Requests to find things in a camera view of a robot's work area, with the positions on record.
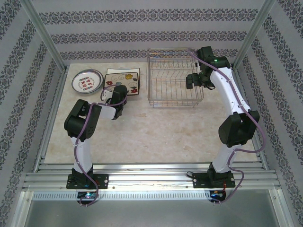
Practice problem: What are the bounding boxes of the aluminium side rail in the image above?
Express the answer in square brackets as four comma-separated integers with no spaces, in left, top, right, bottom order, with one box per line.
[33,67,70,172]
[231,66,270,172]

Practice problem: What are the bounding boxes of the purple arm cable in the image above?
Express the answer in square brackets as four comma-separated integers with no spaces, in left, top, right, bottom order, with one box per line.
[73,85,128,208]
[188,48,266,206]

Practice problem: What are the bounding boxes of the square plate flower pattern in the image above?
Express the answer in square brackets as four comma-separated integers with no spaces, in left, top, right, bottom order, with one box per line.
[103,72,141,97]

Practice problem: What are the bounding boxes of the round plate with Chinese characters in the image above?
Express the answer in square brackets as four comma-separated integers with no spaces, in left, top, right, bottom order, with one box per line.
[71,69,104,96]

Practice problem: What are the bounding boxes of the chrome wire dish rack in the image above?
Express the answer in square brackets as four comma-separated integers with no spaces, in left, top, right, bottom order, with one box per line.
[147,48,205,108]

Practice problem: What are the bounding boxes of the slotted grey cable duct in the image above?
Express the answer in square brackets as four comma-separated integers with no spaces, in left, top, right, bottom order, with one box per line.
[32,190,212,201]

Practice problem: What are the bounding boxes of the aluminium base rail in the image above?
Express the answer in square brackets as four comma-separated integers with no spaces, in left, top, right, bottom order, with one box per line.
[22,162,282,192]

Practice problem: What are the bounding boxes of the aluminium frame post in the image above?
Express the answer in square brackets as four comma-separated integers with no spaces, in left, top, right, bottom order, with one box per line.
[16,0,70,74]
[231,0,277,70]

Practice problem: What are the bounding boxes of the grey metal sheet panel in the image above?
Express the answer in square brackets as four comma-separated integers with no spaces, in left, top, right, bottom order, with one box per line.
[22,191,285,227]

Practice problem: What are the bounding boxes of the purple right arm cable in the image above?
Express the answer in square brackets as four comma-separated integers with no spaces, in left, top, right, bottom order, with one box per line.
[188,48,266,206]

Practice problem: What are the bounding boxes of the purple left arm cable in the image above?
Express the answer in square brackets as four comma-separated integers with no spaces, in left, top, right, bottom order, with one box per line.
[73,85,128,208]

